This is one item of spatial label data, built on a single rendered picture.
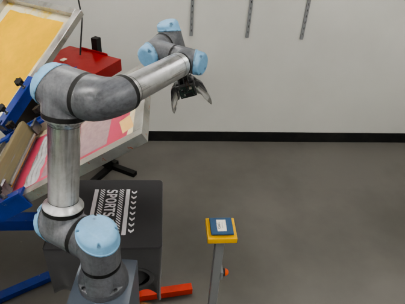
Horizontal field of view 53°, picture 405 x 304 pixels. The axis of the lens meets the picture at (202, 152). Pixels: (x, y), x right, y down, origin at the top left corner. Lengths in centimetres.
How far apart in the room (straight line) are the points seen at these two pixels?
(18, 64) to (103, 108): 153
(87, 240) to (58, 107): 36
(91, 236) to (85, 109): 36
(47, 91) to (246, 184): 273
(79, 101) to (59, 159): 20
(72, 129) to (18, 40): 157
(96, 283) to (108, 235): 17
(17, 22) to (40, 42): 26
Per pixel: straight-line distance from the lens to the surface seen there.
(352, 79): 411
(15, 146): 182
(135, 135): 131
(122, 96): 100
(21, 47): 256
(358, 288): 306
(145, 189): 202
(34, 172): 169
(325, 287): 299
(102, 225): 118
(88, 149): 153
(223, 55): 368
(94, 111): 99
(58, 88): 103
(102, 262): 119
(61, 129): 109
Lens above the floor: 226
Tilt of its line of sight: 35 degrees down
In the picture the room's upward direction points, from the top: 4 degrees clockwise
